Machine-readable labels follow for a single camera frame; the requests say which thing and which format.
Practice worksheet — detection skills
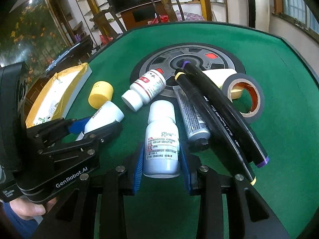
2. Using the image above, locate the purple floral cloth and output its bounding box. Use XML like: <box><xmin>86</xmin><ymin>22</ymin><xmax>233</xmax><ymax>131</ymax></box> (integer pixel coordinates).
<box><xmin>174</xmin><ymin>11</ymin><xmax>205</xmax><ymax>22</ymax></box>

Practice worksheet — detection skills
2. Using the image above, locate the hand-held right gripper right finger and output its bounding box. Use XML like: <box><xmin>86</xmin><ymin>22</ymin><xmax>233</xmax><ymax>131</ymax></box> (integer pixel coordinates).
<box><xmin>179</xmin><ymin>149</ymin><xmax>291</xmax><ymax>239</ymax></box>

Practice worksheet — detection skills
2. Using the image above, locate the round table control panel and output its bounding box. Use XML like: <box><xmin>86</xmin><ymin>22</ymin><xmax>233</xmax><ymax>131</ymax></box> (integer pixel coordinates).
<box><xmin>130</xmin><ymin>42</ymin><xmax>246</xmax><ymax>105</ymax></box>

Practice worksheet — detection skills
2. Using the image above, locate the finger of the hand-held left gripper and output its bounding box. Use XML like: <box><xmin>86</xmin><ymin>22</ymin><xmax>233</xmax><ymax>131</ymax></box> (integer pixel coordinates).
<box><xmin>38</xmin><ymin>121</ymin><xmax>124</xmax><ymax>156</ymax></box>
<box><xmin>27</xmin><ymin>117</ymin><xmax>91</xmax><ymax>147</ymax></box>

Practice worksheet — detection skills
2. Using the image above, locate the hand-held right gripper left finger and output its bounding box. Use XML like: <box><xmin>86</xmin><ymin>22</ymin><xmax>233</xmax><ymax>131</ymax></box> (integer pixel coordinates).
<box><xmin>32</xmin><ymin>144</ymin><xmax>145</xmax><ymax>239</ymax></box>

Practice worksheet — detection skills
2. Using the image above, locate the black marker with purple ends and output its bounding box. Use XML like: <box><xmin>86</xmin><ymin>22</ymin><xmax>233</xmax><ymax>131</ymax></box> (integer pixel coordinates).
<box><xmin>180</xmin><ymin>60</ymin><xmax>270</xmax><ymax>169</ymax></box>

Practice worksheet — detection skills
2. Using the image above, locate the tall white medicine bottle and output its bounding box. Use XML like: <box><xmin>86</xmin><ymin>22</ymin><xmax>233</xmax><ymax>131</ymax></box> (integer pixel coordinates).
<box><xmin>143</xmin><ymin>100</ymin><xmax>180</xmax><ymax>179</ymax></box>

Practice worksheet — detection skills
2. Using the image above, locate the white plastic bottle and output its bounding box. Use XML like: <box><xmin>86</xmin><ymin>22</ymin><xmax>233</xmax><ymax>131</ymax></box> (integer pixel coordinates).
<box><xmin>76</xmin><ymin>101</ymin><xmax>124</xmax><ymax>141</ymax></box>

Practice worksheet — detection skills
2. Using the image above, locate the dark side table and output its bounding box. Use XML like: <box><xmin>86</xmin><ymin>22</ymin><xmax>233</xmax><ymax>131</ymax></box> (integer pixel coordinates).
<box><xmin>45</xmin><ymin>36</ymin><xmax>94</xmax><ymax>72</ymax></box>

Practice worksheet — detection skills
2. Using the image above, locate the flower wall painting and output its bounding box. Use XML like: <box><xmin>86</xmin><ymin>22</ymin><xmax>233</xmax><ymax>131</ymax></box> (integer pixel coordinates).
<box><xmin>0</xmin><ymin>0</ymin><xmax>73</xmax><ymax>68</ymax></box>

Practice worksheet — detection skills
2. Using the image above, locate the small red plastic bag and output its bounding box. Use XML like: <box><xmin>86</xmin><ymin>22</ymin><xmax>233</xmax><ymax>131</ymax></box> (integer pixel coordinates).
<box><xmin>100</xmin><ymin>34</ymin><xmax>114</xmax><ymax>46</ymax></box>

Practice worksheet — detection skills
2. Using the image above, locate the wooden television cabinet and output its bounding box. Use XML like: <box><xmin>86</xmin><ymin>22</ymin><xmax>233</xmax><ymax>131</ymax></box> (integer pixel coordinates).
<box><xmin>120</xmin><ymin>4</ymin><xmax>160</xmax><ymax>30</ymax></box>

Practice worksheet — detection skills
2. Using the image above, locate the person's left hand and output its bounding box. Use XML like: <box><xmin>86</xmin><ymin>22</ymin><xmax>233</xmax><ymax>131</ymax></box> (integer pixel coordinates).
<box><xmin>10</xmin><ymin>197</ymin><xmax>56</xmax><ymax>221</ymax></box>

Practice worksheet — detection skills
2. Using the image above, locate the window with metal frame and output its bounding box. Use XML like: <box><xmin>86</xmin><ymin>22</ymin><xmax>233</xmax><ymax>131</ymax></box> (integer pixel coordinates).
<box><xmin>272</xmin><ymin>0</ymin><xmax>319</xmax><ymax>40</ymax></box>

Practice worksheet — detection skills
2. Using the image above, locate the dark wooden chair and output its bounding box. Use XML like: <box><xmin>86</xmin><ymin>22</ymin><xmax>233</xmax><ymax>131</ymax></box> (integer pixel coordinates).
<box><xmin>147</xmin><ymin>0</ymin><xmax>186</xmax><ymax>25</ymax></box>
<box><xmin>90</xmin><ymin>9</ymin><xmax>127</xmax><ymax>40</ymax></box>

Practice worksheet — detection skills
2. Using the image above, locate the white bottle with red label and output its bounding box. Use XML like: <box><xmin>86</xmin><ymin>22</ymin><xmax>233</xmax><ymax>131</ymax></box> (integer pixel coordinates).
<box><xmin>121</xmin><ymin>69</ymin><xmax>167</xmax><ymax>112</ymax></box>

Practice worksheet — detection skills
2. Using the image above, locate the silver squeeze tube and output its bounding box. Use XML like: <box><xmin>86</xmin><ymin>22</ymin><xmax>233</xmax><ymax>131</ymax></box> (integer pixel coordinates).
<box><xmin>173</xmin><ymin>85</ymin><xmax>211</xmax><ymax>152</ymax></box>

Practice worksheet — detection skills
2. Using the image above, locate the yellow plastic cylinder container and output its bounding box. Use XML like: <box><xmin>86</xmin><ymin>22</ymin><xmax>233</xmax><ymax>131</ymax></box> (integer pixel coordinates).
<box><xmin>89</xmin><ymin>81</ymin><xmax>114</xmax><ymax>109</ymax></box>

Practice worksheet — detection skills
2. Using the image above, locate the black marker with yellow ends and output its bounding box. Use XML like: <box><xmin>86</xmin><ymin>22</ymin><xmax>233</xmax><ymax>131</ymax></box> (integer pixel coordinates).
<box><xmin>174</xmin><ymin>71</ymin><xmax>257</xmax><ymax>186</ymax></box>

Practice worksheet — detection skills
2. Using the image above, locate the black tape roll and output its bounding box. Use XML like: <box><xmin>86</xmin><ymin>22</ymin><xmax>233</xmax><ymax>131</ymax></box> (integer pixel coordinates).
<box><xmin>222</xmin><ymin>73</ymin><xmax>265</xmax><ymax>123</ymax></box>

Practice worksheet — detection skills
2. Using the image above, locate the cream plastic case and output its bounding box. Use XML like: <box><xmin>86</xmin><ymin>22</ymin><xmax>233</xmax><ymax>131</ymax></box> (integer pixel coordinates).
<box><xmin>201</xmin><ymin>69</ymin><xmax>243</xmax><ymax>100</ymax></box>

